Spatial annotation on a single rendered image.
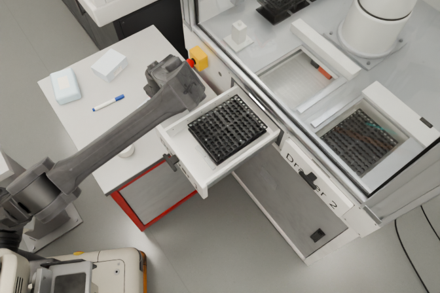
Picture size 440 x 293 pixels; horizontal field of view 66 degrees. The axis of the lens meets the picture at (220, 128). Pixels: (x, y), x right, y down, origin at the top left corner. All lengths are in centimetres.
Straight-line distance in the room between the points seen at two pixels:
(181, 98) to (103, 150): 19
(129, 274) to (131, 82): 86
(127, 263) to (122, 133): 108
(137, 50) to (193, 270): 116
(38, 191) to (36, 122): 178
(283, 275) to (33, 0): 282
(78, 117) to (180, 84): 85
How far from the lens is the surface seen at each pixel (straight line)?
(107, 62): 153
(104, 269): 173
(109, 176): 131
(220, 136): 116
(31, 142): 246
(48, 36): 300
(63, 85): 153
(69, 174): 74
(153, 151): 131
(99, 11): 165
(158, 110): 68
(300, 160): 115
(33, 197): 77
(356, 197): 108
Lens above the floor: 192
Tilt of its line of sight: 60 degrees down
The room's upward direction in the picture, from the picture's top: 1 degrees clockwise
